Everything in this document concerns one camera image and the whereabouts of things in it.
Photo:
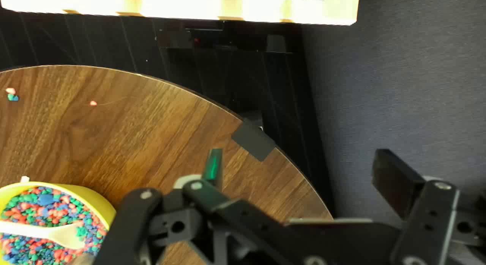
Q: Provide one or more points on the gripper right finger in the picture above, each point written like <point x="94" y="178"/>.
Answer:
<point x="429" y="219"/>

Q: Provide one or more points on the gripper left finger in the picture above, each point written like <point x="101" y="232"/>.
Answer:
<point x="212" y="208"/>

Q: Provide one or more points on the black tape piece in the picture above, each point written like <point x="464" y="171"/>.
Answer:
<point x="253" y="140"/>

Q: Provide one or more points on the yellow bowl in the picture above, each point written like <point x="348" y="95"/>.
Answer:
<point x="102" y="209"/>

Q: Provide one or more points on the cream plastic spoon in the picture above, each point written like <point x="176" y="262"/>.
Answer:
<point x="57" y="234"/>

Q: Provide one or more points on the heap of coloured pebbles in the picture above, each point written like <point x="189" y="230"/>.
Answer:
<point x="41" y="204"/>

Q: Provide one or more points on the white pebble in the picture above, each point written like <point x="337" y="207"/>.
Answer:
<point x="24" y="179"/>

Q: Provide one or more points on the light wooden shelf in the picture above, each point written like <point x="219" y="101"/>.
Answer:
<point x="190" y="5"/>

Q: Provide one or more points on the blue green pebble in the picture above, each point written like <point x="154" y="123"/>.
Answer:
<point x="13" y="98"/>

